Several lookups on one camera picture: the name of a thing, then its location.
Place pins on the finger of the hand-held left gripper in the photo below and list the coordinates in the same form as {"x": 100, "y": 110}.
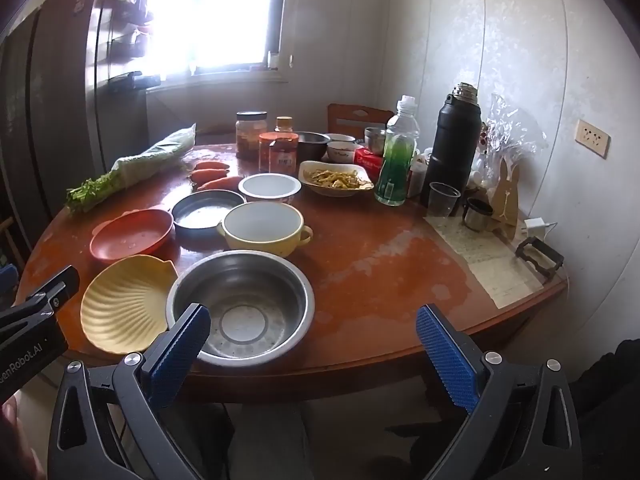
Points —
{"x": 50, "y": 295}

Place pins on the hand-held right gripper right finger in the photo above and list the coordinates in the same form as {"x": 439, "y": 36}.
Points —
{"x": 445, "y": 360}

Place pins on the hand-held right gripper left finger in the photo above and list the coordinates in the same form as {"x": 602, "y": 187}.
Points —
{"x": 180, "y": 355}

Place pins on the yellow shell-shaped plate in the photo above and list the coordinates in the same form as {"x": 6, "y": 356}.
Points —
{"x": 125, "y": 305}

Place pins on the large steel bowl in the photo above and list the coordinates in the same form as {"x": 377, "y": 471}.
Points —
{"x": 250, "y": 285}

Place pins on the orange plastic plate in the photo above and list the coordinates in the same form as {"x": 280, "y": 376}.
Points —
{"x": 132, "y": 235}

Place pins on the white paper bowl red print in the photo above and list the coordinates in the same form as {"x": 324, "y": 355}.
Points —
{"x": 270, "y": 186}

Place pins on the printed paper sheet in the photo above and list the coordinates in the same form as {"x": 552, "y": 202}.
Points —
{"x": 495, "y": 270}

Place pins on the steel thermos lid cup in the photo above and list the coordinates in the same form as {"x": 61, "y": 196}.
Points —
{"x": 475, "y": 215}

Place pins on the clear plastic cup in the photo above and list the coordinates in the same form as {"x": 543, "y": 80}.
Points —
{"x": 444, "y": 200}

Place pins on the white charger plug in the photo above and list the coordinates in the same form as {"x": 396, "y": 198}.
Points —
{"x": 535, "y": 227}

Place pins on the bagged celery bundle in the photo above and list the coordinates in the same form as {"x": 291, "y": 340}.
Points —
{"x": 145, "y": 160}

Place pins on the wooden rabbit ornament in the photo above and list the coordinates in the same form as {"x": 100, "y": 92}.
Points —
{"x": 505, "y": 200}

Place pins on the orange carrot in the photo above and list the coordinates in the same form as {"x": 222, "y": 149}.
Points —
{"x": 207, "y": 175}
{"x": 220, "y": 184}
{"x": 212, "y": 165}

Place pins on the small white carton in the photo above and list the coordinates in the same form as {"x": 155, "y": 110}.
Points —
{"x": 417, "y": 177}

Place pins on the dark refrigerator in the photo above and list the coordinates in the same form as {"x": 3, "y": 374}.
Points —
{"x": 60, "y": 110}

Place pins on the plastic bottle with green liquid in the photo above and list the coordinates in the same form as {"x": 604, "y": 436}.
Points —
{"x": 397, "y": 160}

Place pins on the black thermos flask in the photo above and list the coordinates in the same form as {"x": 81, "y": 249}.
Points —
{"x": 452, "y": 150}

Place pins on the white plate with cooked vegetables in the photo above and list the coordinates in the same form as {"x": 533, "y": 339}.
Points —
{"x": 335, "y": 180}

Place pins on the red tissue pack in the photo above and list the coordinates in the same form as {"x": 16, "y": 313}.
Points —
{"x": 367, "y": 161}

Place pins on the red jar with orange lid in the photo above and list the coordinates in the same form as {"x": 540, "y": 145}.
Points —
{"x": 278, "y": 157}

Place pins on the black fridge side rack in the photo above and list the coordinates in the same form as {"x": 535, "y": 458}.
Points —
{"x": 132, "y": 82}

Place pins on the black-lidded glass jar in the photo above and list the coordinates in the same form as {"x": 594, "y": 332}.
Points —
{"x": 250, "y": 135}

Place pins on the white patterned ceramic bowl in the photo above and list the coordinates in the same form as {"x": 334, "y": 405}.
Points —
{"x": 342, "y": 152}

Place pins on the clear cellophane bag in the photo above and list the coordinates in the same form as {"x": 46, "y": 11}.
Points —
{"x": 515, "y": 130}

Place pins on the plain white ceramic bowl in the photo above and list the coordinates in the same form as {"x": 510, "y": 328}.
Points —
{"x": 340, "y": 137}

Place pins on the small steel bowl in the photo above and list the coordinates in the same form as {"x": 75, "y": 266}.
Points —
{"x": 312, "y": 145}

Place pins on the wooden chair back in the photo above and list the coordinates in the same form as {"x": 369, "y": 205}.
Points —
{"x": 350, "y": 112}

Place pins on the small bottle on windowsill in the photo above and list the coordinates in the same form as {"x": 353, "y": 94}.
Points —
{"x": 273, "y": 60}

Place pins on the bright window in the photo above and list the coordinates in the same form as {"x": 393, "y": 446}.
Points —
{"x": 215, "y": 10}

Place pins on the black metal clip frame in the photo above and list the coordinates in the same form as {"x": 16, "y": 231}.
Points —
{"x": 546, "y": 266}

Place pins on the beige wall socket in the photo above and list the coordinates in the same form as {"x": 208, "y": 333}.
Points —
{"x": 592, "y": 137}

